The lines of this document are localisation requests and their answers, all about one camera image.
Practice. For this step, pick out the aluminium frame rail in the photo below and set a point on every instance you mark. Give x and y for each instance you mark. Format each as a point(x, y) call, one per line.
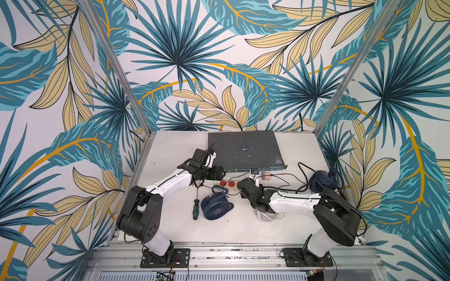
point(235, 262)

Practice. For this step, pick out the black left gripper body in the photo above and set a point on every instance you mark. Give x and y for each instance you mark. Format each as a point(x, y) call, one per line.
point(210, 172)

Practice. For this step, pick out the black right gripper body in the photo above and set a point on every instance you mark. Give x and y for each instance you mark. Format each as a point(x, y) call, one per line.
point(244, 186)

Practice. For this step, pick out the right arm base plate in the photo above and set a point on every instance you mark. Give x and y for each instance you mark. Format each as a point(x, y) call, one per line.
point(296, 257)

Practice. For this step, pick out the pink adapter right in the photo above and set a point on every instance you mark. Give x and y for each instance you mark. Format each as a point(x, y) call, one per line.
point(265, 176)

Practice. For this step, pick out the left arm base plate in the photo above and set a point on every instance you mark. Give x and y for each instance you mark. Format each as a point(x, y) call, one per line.
point(175, 257)

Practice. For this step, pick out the green black screwdriver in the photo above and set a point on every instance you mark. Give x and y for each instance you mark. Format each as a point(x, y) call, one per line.
point(196, 205)

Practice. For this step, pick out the navy blue desk fan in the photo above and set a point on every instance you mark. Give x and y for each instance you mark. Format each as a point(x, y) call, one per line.
point(215, 205)

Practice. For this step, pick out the white round desk fan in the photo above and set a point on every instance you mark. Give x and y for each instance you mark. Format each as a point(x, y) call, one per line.
point(268, 217)

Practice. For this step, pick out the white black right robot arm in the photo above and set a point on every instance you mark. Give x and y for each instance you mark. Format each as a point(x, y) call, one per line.
point(339, 220)

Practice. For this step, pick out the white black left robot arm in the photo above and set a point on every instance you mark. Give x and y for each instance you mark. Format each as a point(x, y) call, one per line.
point(141, 212)

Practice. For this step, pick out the beige red power strip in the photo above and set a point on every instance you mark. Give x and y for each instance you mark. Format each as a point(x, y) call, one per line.
point(229, 183)

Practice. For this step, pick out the dark grey network switch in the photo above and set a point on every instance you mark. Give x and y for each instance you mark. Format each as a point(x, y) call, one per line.
point(245, 151)

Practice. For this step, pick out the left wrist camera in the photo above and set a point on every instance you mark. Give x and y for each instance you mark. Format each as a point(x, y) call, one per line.
point(205, 158)

